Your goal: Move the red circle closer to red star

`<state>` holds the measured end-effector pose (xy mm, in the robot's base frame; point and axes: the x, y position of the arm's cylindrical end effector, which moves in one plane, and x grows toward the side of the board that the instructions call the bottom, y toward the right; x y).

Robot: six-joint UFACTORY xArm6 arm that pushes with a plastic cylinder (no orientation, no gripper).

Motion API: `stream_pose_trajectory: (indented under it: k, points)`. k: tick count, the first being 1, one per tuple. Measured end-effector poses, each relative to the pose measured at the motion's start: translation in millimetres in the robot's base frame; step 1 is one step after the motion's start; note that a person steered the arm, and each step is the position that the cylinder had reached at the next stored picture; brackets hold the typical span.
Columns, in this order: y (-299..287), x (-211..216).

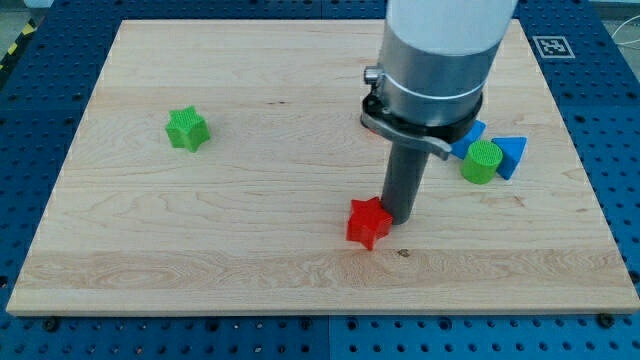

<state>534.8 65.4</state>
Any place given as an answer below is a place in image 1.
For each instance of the green cylinder block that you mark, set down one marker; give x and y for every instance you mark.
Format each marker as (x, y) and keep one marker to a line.
(481, 162)

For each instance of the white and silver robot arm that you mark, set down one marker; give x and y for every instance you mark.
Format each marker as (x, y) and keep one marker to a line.
(435, 58)

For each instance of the blue triangle block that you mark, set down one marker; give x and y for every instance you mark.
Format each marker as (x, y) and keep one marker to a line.
(513, 149)

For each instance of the light wooden board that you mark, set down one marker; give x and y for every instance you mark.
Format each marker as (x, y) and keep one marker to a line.
(254, 222)

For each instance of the red star block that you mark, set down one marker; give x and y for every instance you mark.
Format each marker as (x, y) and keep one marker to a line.
(368, 222)

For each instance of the green star block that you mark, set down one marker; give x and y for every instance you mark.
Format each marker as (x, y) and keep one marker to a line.
(187, 129)

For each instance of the white fiducial marker tag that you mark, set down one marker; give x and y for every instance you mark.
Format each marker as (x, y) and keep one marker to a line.
(553, 47)

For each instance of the blue cube block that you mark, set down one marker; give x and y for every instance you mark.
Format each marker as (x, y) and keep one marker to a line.
(460, 147)

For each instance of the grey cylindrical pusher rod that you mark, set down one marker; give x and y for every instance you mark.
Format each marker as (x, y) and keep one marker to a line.
(404, 174)

